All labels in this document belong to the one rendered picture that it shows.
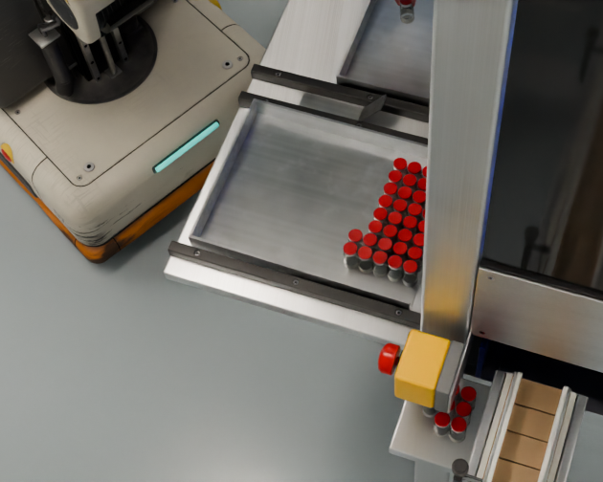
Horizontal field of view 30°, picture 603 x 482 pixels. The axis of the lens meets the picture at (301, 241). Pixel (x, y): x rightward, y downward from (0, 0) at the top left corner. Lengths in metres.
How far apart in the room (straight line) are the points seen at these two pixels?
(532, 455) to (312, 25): 0.81
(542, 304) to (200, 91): 1.43
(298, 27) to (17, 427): 1.18
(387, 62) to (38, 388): 1.21
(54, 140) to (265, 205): 0.98
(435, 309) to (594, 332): 0.20
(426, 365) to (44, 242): 1.55
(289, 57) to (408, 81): 0.20
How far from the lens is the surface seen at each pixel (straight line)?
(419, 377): 1.41
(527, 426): 1.50
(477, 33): 0.94
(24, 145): 2.61
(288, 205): 1.70
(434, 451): 1.54
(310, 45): 1.87
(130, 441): 2.53
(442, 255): 1.28
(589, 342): 1.38
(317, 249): 1.66
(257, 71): 1.82
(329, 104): 1.79
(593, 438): 1.67
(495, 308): 1.36
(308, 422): 2.48
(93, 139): 2.57
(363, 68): 1.83
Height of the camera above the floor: 2.34
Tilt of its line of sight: 61 degrees down
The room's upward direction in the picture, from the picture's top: 9 degrees counter-clockwise
